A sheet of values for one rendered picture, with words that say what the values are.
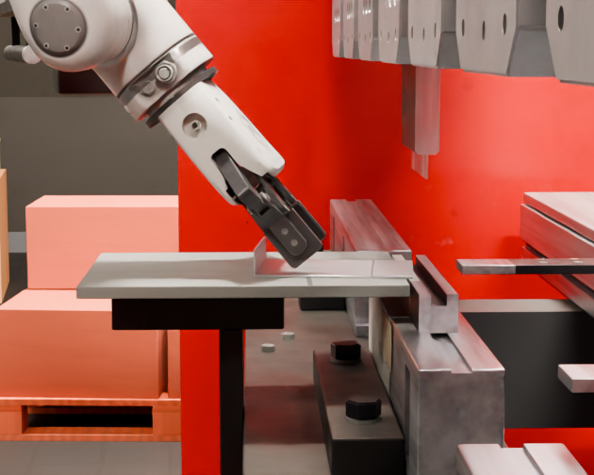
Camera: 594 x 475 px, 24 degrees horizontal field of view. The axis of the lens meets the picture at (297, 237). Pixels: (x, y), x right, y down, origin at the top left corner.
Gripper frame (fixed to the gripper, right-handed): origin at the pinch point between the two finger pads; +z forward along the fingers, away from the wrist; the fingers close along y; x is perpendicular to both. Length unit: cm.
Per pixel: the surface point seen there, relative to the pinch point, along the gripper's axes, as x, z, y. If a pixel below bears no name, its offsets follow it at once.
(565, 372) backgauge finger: -12.3, 13.4, -37.8
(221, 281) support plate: 6.2, -1.5, -6.7
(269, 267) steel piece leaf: 3.5, 0.4, -0.5
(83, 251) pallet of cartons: 104, -22, 320
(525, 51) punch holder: -20, -4, -62
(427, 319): -5.2, 10.5, -11.2
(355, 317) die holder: 5.7, 12.7, 33.0
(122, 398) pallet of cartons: 115, 20, 286
